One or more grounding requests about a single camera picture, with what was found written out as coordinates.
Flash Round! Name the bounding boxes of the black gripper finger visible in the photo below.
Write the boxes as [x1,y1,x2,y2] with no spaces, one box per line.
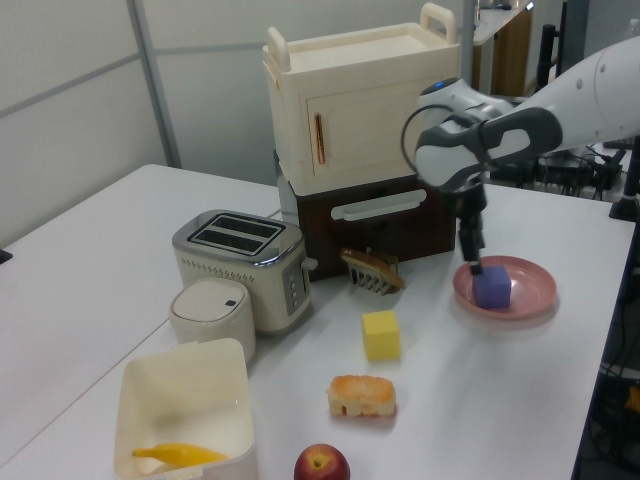
[459,225,487,276]

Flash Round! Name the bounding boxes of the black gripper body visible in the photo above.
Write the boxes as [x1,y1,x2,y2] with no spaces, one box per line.
[452,182,489,231]

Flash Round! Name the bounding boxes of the purple cube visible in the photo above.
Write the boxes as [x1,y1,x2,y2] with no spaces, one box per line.
[472,266,513,309]

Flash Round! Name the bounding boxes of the yellow cube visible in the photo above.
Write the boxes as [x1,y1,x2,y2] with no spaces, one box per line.
[361,309,403,362]

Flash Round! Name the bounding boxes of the pink plate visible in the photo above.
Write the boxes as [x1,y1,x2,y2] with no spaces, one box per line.
[452,254,558,321]

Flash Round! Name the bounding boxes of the brown bread slice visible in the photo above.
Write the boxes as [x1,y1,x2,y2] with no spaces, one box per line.
[339,248,406,290]

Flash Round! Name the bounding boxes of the wooden background cabinet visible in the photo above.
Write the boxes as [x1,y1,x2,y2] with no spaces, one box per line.
[472,0,534,96]

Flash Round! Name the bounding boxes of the dark brown drawer base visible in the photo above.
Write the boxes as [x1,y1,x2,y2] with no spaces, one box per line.
[273,149,457,284]

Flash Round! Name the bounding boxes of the cream toy cabinet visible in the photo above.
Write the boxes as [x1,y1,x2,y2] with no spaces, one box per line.
[262,2,461,194]

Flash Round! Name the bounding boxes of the black pole stand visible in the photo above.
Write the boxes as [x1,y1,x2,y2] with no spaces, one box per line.
[608,134,640,224]

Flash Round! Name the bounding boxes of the toasted bread roll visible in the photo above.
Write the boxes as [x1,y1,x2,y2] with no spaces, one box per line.
[326,374,398,418]

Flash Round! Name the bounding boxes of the chrome two-slot toaster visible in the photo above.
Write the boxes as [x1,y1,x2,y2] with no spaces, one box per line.
[171,209,319,337]

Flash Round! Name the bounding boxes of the red apple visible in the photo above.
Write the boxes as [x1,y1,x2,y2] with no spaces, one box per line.
[293,443,352,480]

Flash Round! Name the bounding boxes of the small white lidded bin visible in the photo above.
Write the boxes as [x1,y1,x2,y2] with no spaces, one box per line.
[168,278,257,364]

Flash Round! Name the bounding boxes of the cream plastic box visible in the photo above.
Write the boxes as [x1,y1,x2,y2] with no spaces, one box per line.
[113,337,260,480]

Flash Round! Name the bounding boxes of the yellow banana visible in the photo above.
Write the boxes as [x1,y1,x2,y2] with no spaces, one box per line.
[132,442,230,469]

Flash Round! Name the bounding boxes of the white drawer handle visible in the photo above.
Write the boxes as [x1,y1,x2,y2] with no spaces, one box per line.
[330,188,429,222]

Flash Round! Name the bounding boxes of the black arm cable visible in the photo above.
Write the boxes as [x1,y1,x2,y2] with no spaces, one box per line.
[399,102,494,176]

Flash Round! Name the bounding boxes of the tangled black background cables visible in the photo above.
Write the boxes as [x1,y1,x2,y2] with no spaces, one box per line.
[534,149,631,201]

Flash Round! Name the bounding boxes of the copper cabinet handle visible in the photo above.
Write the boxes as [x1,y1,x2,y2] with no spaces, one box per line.
[312,112,329,165]

